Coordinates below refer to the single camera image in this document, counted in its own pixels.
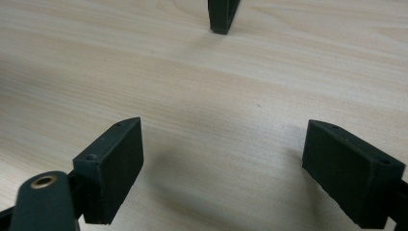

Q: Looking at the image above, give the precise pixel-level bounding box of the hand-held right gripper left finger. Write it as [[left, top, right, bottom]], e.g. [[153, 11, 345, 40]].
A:
[[72, 116, 144, 225]]

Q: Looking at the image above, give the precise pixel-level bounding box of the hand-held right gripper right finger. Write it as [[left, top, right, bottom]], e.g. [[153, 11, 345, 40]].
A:
[[301, 118, 406, 230]]

